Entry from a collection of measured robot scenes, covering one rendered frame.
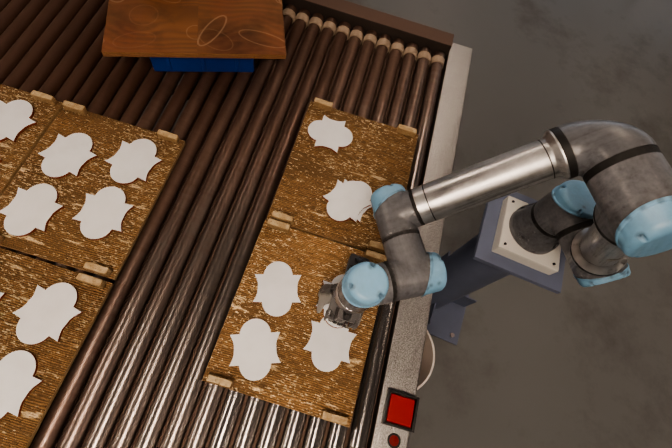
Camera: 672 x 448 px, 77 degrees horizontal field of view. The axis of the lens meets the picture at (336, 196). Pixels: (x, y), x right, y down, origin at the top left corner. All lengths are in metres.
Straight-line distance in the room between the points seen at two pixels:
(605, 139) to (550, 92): 2.35
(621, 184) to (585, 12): 3.14
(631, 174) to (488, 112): 2.07
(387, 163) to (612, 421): 1.74
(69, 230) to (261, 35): 0.74
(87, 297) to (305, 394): 0.55
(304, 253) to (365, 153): 0.36
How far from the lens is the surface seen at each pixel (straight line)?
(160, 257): 1.16
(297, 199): 1.16
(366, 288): 0.73
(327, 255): 1.11
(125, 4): 1.47
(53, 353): 1.17
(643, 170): 0.79
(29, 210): 1.28
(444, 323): 2.16
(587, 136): 0.81
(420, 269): 0.78
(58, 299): 1.18
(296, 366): 1.06
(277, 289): 1.07
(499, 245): 1.30
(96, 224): 1.20
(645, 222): 0.78
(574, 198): 1.20
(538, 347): 2.37
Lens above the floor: 2.00
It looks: 64 degrees down
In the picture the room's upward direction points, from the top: 19 degrees clockwise
